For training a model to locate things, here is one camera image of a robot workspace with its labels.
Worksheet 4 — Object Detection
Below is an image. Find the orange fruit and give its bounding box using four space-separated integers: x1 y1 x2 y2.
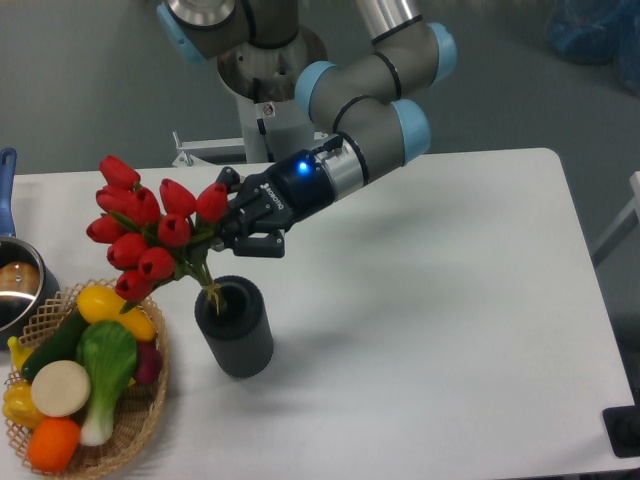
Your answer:
27 417 80 473

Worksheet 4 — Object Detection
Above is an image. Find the white metal base frame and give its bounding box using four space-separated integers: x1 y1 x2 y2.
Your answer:
172 128 327 167

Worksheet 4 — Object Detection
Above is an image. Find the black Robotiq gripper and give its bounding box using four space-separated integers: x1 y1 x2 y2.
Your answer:
214 151 334 258

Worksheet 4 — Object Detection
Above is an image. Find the yellow banana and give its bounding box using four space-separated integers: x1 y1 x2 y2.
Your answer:
7 336 34 371

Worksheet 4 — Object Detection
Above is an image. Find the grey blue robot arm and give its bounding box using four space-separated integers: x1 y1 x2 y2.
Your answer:
157 1 457 258

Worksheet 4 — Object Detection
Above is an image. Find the green bok choy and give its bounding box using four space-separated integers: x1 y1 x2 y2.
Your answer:
76 320 137 447

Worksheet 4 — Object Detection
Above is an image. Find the blue plastic bag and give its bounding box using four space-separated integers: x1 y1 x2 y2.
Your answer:
545 1 639 95

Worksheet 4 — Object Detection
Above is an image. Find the round cream bun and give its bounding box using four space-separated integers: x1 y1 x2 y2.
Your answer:
31 360 91 417

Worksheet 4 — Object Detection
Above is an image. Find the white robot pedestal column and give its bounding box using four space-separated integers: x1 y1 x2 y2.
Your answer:
217 26 327 163

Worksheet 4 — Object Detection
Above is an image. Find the dark grey ribbed vase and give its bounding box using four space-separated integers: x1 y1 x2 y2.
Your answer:
194 275 274 378

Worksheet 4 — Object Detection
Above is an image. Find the red tulip bouquet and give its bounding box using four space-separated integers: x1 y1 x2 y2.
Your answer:
86 155 230 315

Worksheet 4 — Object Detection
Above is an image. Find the yellow bell pepper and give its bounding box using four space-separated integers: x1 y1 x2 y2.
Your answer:
3 380 46 430

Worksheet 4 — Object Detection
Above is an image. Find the blue handled steel saucepan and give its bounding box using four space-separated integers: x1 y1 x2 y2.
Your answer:
1 147 59 352

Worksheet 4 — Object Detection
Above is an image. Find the dark green cucumber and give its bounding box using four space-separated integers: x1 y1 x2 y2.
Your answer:
21 309 89 382

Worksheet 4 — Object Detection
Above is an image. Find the woven wicker basket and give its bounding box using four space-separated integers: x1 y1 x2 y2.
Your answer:
2 279 169 479

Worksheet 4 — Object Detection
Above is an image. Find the yellow squash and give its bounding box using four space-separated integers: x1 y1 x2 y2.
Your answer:
76 285 156 342

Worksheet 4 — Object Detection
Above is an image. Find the white furniture leg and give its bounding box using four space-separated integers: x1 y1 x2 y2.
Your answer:
591 171 639 268

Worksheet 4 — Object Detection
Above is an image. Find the black device at table edge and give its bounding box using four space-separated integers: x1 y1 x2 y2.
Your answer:
602 406 639 458

